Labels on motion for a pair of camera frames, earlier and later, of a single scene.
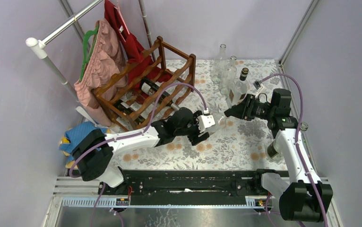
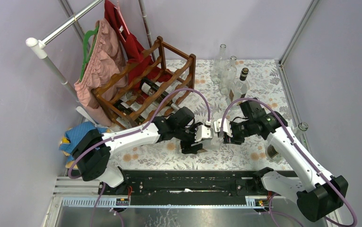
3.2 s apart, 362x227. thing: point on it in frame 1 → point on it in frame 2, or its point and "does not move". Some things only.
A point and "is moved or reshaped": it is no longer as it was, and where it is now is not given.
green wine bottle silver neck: (150, 88) does not move
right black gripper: (243, 110) → (233, 139)
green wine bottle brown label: (124, 107) does not move
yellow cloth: (65, 140) does not move
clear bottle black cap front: (222, 120) is moved or reshaped
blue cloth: (75, 134) does not move
